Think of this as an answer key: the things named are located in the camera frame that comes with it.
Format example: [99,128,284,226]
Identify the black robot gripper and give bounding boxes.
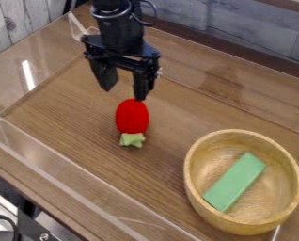
[81,8,160,101]

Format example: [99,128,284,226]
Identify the red plush strawberry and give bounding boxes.
[116,99,149,148]

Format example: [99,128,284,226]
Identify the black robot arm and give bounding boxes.
[80,0,160,101]

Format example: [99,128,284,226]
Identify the green rectangular block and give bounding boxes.
[201,153,267,212]

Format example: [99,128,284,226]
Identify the wooden bowl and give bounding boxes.
[183,129,299,235]

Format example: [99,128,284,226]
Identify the black metal stand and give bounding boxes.
[16,198,61,241]

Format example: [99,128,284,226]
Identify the black cable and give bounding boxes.
[131,0,160,27]

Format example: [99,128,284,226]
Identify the clear acrylic enclosure wall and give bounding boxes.
[0,18,299,241]

